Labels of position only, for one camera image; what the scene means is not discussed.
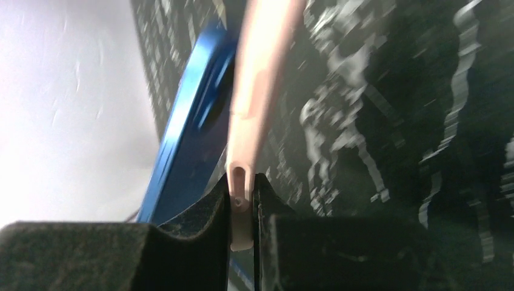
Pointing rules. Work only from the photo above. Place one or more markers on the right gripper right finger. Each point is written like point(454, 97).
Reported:
point(298, 252)

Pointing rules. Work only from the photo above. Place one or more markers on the blue smartphone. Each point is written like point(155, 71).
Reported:
point(196, 133)

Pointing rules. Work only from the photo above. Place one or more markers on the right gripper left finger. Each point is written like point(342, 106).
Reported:
point(116, 249)

